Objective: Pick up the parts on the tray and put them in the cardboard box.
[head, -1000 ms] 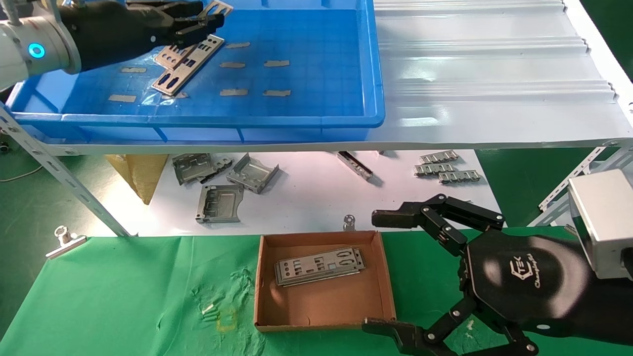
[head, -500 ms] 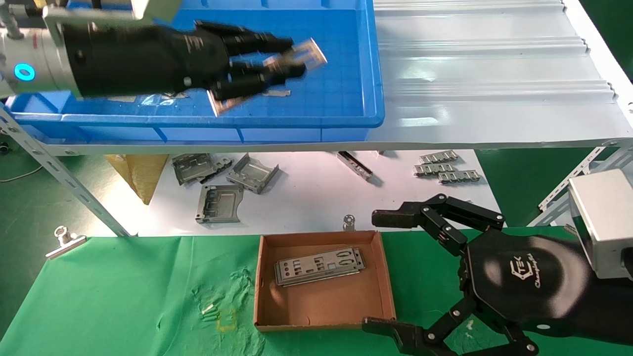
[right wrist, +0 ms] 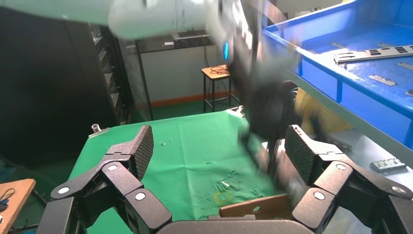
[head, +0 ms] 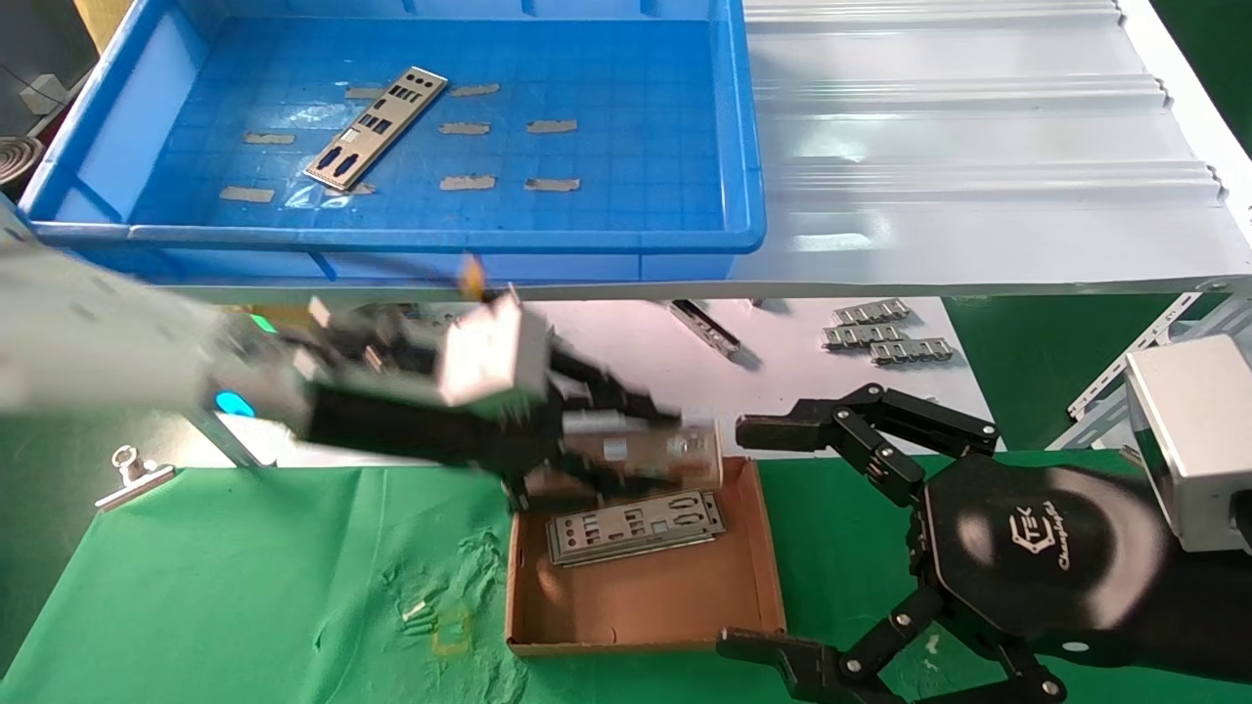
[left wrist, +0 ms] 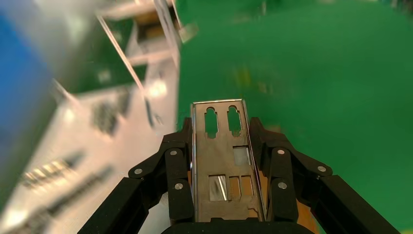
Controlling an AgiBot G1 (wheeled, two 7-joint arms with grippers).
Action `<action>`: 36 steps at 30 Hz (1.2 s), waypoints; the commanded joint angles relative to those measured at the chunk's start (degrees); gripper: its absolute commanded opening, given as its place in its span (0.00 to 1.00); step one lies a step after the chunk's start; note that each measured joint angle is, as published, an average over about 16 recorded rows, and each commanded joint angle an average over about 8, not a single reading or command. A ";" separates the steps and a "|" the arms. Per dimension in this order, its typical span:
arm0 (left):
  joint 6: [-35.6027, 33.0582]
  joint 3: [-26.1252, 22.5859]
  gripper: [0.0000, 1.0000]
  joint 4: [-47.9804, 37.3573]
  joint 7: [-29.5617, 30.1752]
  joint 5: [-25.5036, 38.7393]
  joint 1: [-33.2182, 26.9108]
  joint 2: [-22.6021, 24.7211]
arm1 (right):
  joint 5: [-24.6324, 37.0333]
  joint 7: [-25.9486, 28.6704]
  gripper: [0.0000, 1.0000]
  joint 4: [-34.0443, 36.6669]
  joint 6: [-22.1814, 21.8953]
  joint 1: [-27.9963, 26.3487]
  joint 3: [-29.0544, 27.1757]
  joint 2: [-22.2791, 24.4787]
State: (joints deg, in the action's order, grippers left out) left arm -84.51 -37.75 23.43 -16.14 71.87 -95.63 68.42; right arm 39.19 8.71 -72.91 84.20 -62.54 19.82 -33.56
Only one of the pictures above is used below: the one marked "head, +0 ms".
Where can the shallow brown cardboard box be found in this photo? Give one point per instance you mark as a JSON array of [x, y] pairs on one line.
[[646, 606]]

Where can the grey spiral coil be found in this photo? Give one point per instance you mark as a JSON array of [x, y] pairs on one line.
[[18, 158]]

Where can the yellow sheet piece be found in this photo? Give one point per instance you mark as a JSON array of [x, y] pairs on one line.
[[101, 20]]

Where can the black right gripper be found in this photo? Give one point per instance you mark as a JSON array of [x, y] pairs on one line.
[[1037, 557]]

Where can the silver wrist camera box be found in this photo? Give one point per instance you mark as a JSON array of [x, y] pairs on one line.
[[1193, 440], [489, 352]]

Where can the silver binder clip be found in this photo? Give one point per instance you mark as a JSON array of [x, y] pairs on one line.
[[137, 481]]

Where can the silver metal I/O shield plate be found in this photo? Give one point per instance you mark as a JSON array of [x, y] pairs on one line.
[[665, 455], [377, 127], [720, 531], [626, 525]]

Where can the white slotted steel strut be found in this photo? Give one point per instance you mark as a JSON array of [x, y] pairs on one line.
[[1105, 379]]

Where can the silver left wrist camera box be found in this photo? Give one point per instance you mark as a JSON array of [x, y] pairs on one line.
[[489, 352]]

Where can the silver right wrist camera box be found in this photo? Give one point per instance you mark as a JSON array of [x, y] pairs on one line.
[[1193, 440]]

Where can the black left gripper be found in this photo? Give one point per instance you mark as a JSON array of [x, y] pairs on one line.
[[411, 425]]

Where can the small ridged metal part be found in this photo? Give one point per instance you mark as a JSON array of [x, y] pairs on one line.
[[864, 337], [913, 351], [872, 312]]

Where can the white paper sheet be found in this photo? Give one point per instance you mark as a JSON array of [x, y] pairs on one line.
[[802, 391]]

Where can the large blue plastic tray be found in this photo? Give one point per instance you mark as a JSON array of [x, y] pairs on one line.
[[626, 78]]

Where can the grey tape strip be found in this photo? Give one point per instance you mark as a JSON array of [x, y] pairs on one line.
[[360, 93], [364, 189]]

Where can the white plug box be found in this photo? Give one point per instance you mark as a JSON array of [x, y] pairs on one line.
[[44, 95]]

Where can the narrow dark metal bar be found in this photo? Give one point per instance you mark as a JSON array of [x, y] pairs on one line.
[[706, 330]]

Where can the green cloth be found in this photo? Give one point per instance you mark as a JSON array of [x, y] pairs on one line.
[[293, 567]]

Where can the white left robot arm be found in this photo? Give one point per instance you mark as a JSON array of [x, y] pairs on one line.
[[98, 332]]

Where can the white ridged shelf panel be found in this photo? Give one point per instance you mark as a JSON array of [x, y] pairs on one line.
[[929, 147]]

